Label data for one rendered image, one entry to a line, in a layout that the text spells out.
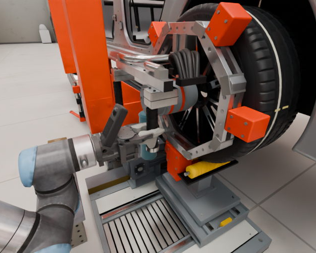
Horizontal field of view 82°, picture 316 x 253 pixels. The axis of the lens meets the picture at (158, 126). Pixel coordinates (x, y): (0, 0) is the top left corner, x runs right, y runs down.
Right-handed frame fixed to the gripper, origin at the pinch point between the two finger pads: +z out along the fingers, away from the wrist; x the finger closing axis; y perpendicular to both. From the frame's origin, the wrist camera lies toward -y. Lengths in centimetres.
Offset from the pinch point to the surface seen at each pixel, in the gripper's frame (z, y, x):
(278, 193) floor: 102, 82, 2
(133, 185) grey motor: 6, 74, -49
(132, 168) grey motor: 3, 49, -39
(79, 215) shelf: -29.0, 37.9, -11.3
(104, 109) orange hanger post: -4, 16, -59
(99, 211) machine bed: -20, 75, -40
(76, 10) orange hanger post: -10, -34, -60
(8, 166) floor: -82, 83, -132
